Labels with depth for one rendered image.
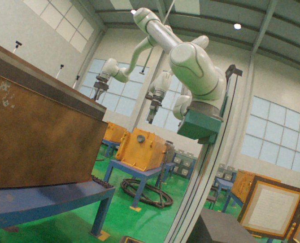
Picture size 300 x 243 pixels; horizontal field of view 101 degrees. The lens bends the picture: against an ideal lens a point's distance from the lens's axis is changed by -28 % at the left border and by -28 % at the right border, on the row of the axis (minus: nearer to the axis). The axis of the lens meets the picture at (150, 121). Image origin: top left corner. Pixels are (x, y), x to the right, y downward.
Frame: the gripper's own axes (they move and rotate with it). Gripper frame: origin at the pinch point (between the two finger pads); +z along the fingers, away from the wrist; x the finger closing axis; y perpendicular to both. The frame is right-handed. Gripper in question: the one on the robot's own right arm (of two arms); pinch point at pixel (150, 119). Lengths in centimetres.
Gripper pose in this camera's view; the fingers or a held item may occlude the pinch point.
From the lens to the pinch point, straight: 121.0
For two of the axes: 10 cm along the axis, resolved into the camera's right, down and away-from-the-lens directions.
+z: -3.4, 9.3, -1.1
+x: 1.0, 1.5, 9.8
